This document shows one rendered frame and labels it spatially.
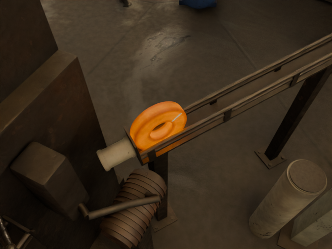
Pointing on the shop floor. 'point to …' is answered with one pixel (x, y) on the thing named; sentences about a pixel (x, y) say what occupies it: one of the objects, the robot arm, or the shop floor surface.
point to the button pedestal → (308, 226)
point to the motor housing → (139, 226)
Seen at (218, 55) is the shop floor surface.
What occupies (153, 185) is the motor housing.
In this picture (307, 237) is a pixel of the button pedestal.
